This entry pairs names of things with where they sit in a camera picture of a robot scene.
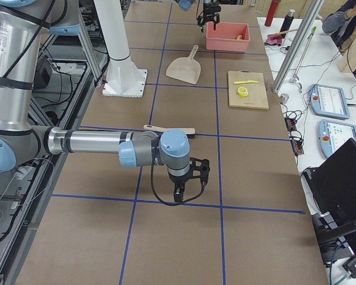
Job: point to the teach pendant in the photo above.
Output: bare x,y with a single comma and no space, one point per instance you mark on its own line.
329,101
333,135

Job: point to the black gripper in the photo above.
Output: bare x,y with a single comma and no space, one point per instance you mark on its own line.
177,180
209,9

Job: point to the seated person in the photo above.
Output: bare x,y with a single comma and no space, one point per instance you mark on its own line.
341,25

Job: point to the black monitor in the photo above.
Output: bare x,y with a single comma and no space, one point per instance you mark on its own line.
333,185

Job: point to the pink plastic bin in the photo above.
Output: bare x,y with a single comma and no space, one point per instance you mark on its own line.
224,37

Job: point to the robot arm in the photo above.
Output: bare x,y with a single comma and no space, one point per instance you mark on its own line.
22,23
186,5

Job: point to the pink cloth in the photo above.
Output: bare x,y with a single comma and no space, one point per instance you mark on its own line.
274,40

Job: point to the yellow plastic knife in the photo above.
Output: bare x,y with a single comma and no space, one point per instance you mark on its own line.
246,82

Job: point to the far teach pendant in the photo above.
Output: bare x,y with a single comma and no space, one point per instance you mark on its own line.
329,101

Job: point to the metal reacher grabber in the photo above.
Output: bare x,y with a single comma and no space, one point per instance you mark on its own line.
295,79

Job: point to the red bottle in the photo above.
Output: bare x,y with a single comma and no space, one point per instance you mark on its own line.
271,12

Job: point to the aluminium frame post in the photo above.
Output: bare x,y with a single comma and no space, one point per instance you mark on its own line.
302,32

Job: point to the beige dustpan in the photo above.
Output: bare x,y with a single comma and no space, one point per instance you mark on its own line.
185,69

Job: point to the near teach pendant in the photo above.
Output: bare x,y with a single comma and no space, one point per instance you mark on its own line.
333,135

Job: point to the black bottle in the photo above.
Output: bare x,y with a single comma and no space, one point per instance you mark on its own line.
287,22

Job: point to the bamboo cutting board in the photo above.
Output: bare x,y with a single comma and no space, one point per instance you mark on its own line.
257,98

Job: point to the lemon slices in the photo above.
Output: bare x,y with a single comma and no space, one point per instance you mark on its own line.
242,92

